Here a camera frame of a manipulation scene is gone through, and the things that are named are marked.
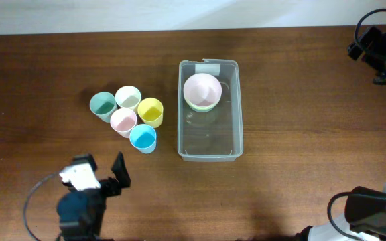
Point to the clear plastic container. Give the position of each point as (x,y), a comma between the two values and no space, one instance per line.
(215,135)

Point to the pink plastic cup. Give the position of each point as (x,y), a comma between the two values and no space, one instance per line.
(123,121)

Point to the blue plastic cup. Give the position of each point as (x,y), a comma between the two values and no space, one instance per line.
(144,138)

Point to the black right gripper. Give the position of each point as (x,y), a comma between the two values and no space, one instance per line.
(381,41)

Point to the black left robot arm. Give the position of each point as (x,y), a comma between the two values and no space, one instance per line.
(81,211)

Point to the pink plastic bowl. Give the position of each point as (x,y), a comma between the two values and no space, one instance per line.
(202,85)

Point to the yellow plastic bowl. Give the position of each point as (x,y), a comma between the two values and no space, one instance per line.
(201,103)

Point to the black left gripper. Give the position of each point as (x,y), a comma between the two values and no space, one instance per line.
(118,169)

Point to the yellow plastic cup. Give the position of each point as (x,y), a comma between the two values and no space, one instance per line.
(151,111)

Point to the green plastic cup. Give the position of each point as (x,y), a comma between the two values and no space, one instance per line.
(103,105)

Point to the cream plastic cup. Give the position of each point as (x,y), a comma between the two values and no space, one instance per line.
(128,97)

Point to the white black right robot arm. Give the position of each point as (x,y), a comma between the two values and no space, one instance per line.
(359,214)

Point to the green plastic bowl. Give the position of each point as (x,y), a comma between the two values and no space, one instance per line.
(202,110)

